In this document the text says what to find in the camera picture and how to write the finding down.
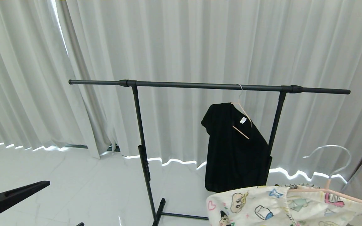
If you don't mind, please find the black t-shirt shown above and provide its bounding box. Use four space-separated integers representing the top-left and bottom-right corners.
201 102 273 194

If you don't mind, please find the pink clothes hanger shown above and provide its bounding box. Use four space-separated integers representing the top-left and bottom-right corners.
286 144 362 211
231 84 253 140

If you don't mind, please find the cream printed garment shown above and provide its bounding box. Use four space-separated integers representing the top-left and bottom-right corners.
206 185 362 226

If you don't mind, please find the white laundry basket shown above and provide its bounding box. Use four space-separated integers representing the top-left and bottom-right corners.
275 183 318 190

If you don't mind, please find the black clothes rack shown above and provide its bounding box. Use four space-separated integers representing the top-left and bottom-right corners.
69 79 351 226

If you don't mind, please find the white curtain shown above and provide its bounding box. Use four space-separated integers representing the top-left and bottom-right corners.
51 0 362 189
0 0 101 159

